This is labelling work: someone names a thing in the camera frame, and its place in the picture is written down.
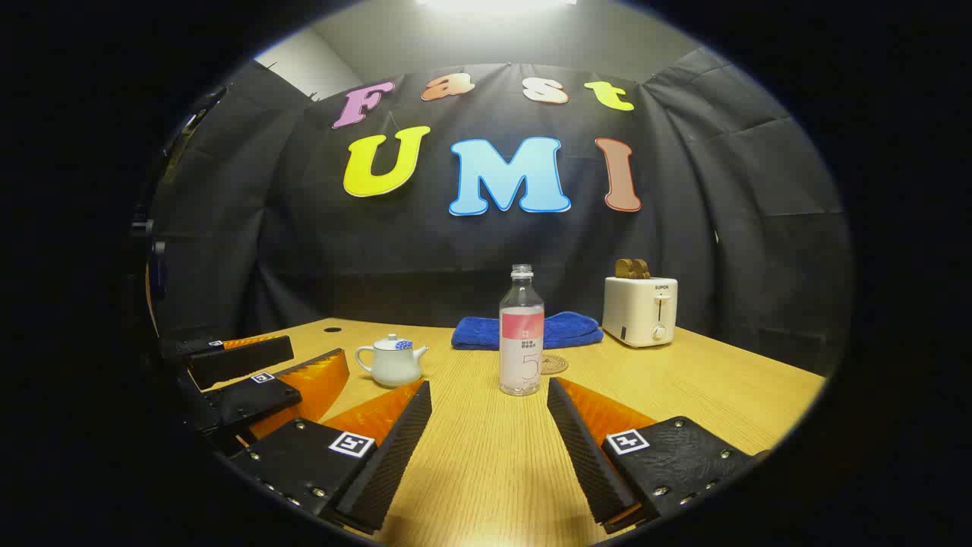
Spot white teacup with spout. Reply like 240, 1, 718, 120
355, 334, 428, 387

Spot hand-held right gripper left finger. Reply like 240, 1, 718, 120
228, 380, 434, 534

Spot white toaster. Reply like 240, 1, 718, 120
602, 276, 679, 349

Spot blue folded towel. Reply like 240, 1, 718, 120
452, 311, 604, 351

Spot black backdrop cloth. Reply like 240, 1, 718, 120
148, 61, 855, 377

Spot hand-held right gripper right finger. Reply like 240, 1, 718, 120
547, 378, 760, 534

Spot clear water bottle pink label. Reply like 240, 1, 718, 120
499, 264, 545, 397

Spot ceiling light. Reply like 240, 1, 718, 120
414, 0, 578, 12

